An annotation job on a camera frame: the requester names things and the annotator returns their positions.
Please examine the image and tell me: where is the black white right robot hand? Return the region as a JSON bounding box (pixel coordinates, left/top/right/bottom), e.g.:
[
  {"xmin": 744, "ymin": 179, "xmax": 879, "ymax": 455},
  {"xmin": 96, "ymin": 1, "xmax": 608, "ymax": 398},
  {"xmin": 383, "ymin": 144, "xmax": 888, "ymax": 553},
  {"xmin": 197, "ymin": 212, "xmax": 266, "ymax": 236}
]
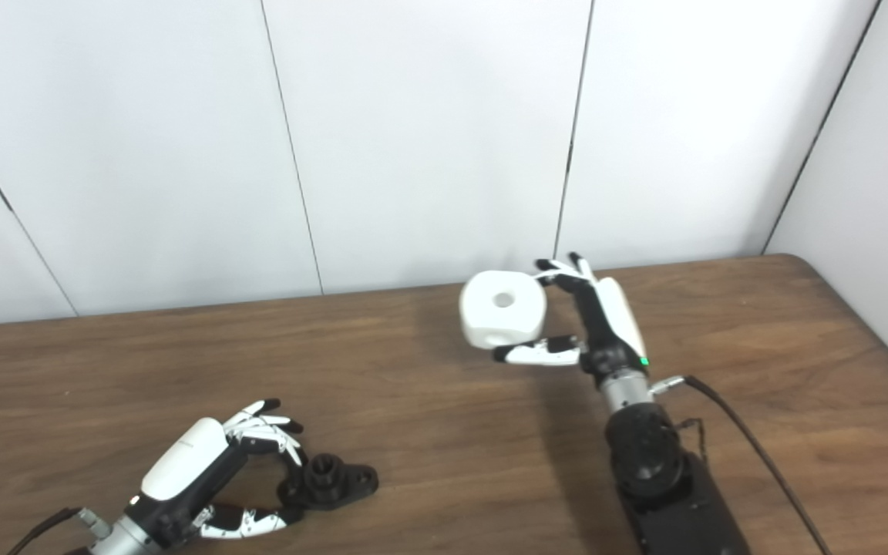
[{"xmin": 493, "ymin": 252, "xmax": 651, "ymax": 378}]

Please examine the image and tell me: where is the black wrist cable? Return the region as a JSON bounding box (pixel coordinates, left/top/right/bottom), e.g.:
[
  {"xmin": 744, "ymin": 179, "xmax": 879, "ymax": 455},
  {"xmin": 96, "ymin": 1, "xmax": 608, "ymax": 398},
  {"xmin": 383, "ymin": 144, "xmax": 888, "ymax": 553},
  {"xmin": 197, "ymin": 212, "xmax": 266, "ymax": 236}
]
[
  {"xmin": 5, "ymin": 506, "xmax": 109, "ymax": 555},
  {"xmin": 648, "ymin": 375, "xmax": 834, "ymax": 555}
]

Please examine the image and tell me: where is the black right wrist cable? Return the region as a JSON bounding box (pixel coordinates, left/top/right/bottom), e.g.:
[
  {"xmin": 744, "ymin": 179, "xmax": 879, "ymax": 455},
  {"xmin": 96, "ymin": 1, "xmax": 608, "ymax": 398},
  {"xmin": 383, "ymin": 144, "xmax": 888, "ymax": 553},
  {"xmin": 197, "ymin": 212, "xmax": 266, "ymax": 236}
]
[{"xmin": 648, "ymin": 375, "xmax": 834, "ymax": 555}]

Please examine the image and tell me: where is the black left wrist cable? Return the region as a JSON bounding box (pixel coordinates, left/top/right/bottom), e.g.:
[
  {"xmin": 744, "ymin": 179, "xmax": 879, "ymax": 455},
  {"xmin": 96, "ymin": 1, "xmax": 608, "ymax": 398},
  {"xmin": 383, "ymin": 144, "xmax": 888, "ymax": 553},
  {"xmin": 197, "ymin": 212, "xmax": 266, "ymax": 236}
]
[{"xmin": 5, "ymin": 506, "xmax": 109, "ymax": 555}]

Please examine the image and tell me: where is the black plastic holder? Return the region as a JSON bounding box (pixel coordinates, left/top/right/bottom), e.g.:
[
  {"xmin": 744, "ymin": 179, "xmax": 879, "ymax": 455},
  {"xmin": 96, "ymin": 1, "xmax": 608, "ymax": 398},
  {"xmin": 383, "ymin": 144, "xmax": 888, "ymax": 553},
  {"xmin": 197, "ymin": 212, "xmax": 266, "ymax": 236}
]
[{"xmin": 277, "ymin": 453, "xmax": 380, "ymax": 511}]

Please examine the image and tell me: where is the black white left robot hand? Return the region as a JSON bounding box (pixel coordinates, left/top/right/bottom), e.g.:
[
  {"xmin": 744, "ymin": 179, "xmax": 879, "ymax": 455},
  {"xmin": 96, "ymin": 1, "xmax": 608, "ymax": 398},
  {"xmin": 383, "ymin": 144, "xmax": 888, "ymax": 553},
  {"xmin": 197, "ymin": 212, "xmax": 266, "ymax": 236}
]
[{"xmin": 126, "ymin": 398, "xmax": 305, "ymax": 544}]

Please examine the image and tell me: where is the round white plastic piece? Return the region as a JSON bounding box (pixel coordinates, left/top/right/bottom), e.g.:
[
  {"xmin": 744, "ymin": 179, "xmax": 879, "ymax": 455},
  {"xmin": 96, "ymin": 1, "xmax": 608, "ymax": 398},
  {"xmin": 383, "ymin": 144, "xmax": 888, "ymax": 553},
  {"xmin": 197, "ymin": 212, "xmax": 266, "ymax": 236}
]
[{"xmin": 459, "ymin": 270, "xmax": 549, "ymax": 349}]

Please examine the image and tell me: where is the thin black wire loop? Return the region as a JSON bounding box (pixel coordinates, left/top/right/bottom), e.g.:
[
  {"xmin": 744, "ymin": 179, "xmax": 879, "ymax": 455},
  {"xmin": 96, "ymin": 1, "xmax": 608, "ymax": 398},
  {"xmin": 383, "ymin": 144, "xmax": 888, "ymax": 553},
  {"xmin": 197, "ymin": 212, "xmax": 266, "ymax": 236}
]
[{"xmin": 675, "ymin": 419, "xmax": 711, "ymax": 463}]

